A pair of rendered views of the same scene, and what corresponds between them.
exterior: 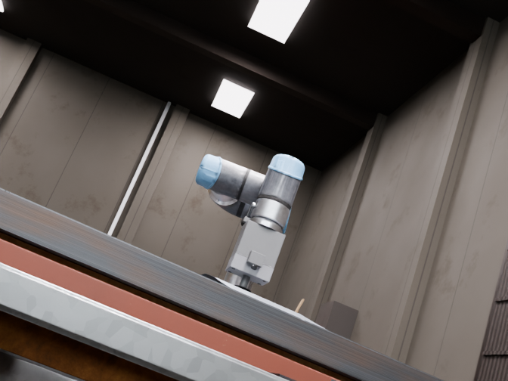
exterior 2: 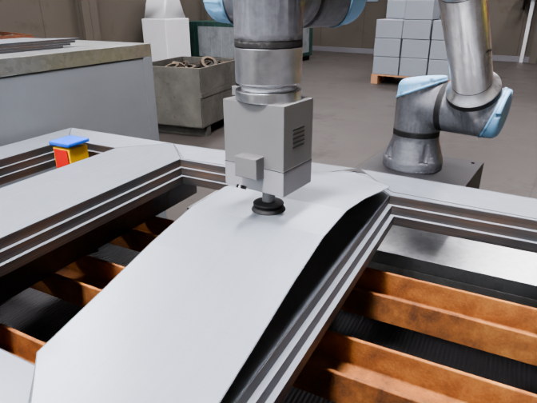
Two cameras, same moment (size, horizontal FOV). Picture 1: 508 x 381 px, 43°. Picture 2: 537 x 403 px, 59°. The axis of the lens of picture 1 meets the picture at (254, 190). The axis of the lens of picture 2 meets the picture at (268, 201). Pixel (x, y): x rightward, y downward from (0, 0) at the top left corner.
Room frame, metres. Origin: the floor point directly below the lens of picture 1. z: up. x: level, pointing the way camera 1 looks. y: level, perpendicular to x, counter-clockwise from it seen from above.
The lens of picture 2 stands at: (0.89, -0.40, 1.17)
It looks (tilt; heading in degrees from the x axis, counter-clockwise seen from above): 23 degrees down; 40
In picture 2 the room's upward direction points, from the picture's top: straight up
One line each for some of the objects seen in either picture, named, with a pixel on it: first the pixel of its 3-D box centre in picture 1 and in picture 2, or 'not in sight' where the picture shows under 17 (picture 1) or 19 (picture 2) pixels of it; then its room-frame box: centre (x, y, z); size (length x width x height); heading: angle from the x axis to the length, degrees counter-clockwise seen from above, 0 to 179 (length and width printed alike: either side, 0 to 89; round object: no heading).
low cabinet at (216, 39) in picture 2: not in sight; (250, 41); (8.82, 6.88, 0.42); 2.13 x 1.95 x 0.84; 7
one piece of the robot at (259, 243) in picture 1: (256, 249); (260, 138); (1.29, -0.05, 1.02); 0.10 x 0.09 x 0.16; 6
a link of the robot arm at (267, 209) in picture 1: (267, 215); (266, 67); (1.30, -0.05, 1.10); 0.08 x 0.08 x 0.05
